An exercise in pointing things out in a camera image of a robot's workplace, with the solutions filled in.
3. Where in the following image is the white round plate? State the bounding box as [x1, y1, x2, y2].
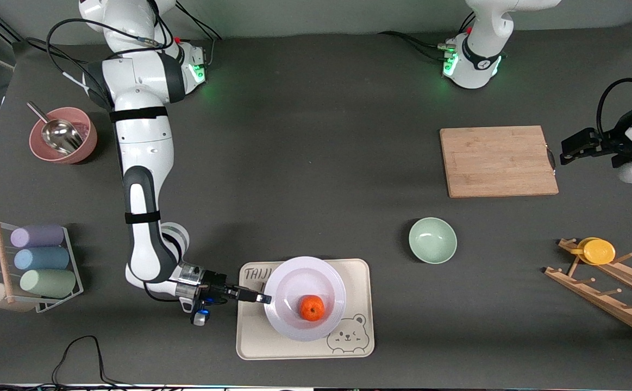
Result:
[264, 256, 346, 342]

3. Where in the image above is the orange fruit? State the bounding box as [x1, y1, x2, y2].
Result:
[301, 295, 326, 322]

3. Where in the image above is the cream tray with bear print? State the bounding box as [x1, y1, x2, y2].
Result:
[236, 258, 375, 361]

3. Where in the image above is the pink folded cloth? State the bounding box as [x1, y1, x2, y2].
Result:
[135, 238, 181, 282]

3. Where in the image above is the wooden cutting board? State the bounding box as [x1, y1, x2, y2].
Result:
[440, 125, 560, 198]

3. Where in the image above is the yellow cup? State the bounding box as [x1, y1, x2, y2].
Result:
[570, 237, 616, 266]

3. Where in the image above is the wooden peg rack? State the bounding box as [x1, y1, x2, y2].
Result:
[544, 238, 632, 342]

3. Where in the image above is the green cup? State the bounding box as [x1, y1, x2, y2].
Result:
[20, 269, 77, 298]

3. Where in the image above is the green bowl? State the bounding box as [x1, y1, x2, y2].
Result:
[409, 217, 458, 265]

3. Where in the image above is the blue cup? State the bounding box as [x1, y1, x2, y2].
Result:
[14, 247, 70, 271]

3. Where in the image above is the purple cup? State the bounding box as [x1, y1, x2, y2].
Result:
[10, 224, 65, 248]

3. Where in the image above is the pink bowl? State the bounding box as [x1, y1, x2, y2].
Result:
[29, 107, 98, 165]

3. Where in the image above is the metal scoop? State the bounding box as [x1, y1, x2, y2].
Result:
[27, 101, 84, 155]

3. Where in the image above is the black cable on table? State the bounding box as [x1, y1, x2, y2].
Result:
[0, 335, 186, 391]

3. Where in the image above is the white wire cup rack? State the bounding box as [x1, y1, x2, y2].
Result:
[0, 218, 84, 314]

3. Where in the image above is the black left arm base cable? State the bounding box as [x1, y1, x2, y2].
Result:
[378, 11, 477, 63]

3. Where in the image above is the black arm base cable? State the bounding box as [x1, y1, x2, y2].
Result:
[378, 11, 477, 63]
[174, 3, 227, 66]

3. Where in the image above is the black right arm base cable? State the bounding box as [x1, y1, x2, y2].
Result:
[174, 3, 227, 66]

